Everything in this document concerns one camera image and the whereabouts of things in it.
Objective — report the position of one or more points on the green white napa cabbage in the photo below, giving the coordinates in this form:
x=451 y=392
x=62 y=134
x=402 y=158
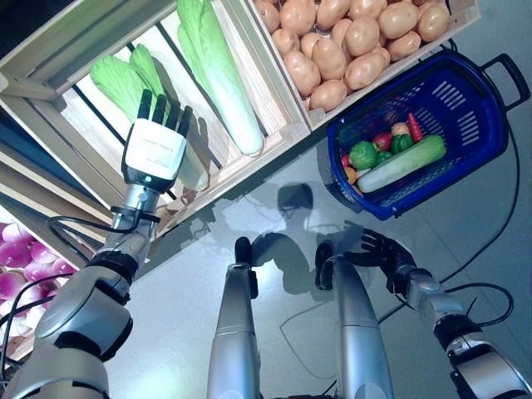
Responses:
x=399 y=164
x=224 y=83
x=116 y=83

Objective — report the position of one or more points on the red apple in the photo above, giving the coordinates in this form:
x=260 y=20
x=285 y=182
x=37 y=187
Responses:
x=382 y=142

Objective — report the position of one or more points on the small green bell pepper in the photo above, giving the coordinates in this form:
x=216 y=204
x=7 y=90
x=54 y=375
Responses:
x=401 y=143

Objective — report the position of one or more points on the silver robot leg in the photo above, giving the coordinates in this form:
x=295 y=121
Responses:
x=357 y=324
x=232 y=332

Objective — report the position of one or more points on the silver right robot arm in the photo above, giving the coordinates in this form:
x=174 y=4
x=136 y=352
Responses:
x=486 y=365

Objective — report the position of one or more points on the tan plastic potato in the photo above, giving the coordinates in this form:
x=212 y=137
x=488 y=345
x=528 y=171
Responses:
x=365 y=70
x=433 y=21
x=328 y=58
x=403 y=45
x=362 y=36
x=285 y=40
x=297 y=16
x=302 y=72
x=398 y=19
x=328 y=95

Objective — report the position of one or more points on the wooden cabbage crate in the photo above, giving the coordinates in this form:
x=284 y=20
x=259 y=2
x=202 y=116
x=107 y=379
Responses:
x=257 y=163

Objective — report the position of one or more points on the small red tomato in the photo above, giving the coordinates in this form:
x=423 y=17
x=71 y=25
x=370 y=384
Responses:
x=345 y=160

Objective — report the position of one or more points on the red plastic carrot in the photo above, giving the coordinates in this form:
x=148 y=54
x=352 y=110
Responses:
x=414 y=129

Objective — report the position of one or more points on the blue plastic shopping basket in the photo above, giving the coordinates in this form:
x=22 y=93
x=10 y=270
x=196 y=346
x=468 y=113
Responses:
x=484 y=95

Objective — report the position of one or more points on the silver right robot leg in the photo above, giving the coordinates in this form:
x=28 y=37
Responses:
x=357 y=324

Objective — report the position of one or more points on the pale yellow onion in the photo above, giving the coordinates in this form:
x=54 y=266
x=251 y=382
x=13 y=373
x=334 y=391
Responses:
x=400 y=129

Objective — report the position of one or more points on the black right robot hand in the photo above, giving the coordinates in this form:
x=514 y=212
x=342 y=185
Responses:
x=390 y=257

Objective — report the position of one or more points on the silver left robot leg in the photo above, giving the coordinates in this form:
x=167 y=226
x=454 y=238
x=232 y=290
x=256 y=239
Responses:
x=232 y=332

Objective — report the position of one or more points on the purple white onion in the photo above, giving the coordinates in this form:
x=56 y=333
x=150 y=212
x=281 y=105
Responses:
x=14 y=232
x=37 y=271
x=12 y=254
x=62 y=266
x=41 y=253
x=10 y=284

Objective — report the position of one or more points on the wooden potato crate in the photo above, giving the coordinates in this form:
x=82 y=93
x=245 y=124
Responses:
x=321 y=118

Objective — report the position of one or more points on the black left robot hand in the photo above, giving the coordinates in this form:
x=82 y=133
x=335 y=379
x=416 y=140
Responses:
x=154 y=145

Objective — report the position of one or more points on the big green bell pepper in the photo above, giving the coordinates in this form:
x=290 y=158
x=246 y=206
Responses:
x=362 y=154

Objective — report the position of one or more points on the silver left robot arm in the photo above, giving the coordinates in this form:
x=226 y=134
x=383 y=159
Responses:
x=75 y=316

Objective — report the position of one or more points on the small orange fruit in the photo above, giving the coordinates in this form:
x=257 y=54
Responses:
x=351 y=174

